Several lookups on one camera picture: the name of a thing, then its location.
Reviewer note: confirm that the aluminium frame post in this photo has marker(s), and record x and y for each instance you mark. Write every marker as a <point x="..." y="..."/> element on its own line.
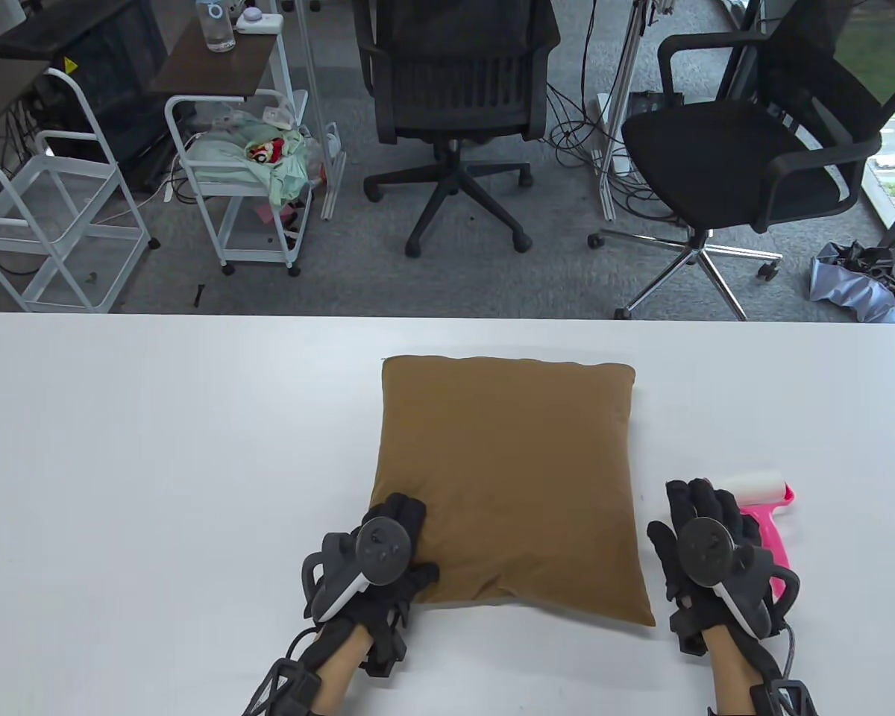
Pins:
<point x="617" y="97"/>

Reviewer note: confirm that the clear white stand post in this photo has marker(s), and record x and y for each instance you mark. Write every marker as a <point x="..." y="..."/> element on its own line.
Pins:
<point x="333" y="179"/>

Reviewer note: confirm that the red white plush toy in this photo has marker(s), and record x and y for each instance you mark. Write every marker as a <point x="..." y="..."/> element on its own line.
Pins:
<point x="262" y="151"/>

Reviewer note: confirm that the black cabinet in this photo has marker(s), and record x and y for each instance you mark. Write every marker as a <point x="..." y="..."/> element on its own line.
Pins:
<point x="112" y="74"/>

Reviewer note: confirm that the black office chair black base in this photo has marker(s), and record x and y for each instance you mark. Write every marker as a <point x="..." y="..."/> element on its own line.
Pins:
<point x="455" y="74"/>

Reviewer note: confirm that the clear water bottle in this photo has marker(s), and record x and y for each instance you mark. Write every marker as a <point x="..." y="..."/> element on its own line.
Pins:
<point x="216" y="33"/>

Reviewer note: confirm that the green cloth pile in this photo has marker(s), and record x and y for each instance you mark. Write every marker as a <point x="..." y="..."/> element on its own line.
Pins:
<point x="287" y="175"/>

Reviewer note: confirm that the grey hand controller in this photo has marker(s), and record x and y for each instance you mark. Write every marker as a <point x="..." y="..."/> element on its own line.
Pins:
<point x="382" y="552"/>
<point x="705" y="548"/>

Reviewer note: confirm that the pink lint roller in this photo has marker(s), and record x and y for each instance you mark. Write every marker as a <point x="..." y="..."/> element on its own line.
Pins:
<point x="768" y="537"/>

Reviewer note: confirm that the crumpled blue grey cloth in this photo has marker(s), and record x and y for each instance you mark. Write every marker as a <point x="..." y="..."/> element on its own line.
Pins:
<point x="843" y="287"/>

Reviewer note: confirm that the white cart with clothes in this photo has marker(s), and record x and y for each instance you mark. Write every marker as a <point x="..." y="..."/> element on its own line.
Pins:
<point x="224" y="186"/>

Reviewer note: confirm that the empty white cart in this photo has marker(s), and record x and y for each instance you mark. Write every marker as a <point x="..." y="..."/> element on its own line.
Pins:
<point x="74" y="158"/>

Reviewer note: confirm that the person's right hand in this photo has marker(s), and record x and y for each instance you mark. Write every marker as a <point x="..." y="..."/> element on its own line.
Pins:
<point x="708" y="500"/>

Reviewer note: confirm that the grey right hand controller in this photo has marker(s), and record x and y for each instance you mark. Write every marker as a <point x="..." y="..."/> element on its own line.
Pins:
<point x="705" y="548"/>

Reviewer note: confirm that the black mesh chair chrome base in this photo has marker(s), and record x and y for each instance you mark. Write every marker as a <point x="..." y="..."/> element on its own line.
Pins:
<point x="716" y="156"/>

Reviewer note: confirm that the brown pillow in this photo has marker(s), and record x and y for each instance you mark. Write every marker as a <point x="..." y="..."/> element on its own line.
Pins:
<point x="507" y="462"/>

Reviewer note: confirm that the brown top side table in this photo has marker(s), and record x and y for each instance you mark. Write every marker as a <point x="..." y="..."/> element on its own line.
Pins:
<point x="209" y="71"/>

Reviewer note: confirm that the dark wooden desk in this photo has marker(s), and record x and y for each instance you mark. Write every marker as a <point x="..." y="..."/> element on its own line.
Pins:
<point x="0" y="86"/>

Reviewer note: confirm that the pink paper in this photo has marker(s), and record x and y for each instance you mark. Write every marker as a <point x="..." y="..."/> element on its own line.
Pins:
<point x="268" y="215"/>

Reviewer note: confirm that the small black floor object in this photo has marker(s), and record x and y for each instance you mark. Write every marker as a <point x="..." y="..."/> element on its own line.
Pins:
<point x="198" y="296"/>

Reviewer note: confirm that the grey left hand controller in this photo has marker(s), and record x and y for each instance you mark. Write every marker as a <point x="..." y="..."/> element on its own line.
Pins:
<point x="382" y="552"/>

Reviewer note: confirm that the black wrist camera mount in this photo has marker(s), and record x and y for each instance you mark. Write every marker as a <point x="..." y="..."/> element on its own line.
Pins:
<point x="283" y="682"/>
<point x="783" y="697"/>

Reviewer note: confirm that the person's left hand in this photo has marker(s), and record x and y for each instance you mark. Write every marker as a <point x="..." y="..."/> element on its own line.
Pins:
<point x="403" y="514"/>

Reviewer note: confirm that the white device purple knob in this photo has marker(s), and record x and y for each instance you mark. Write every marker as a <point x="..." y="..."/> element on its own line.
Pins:
<point x="261" y="24"/>

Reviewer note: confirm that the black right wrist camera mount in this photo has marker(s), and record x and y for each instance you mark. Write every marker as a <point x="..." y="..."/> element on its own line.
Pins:
<point x="783" y="697"/>

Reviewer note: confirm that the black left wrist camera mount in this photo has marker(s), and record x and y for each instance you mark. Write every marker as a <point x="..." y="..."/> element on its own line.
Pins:
<point x="283" y="682"/>

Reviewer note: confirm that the person's right forearm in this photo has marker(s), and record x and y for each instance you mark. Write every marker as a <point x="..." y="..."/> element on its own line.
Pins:
<point x="727" y="671"/>

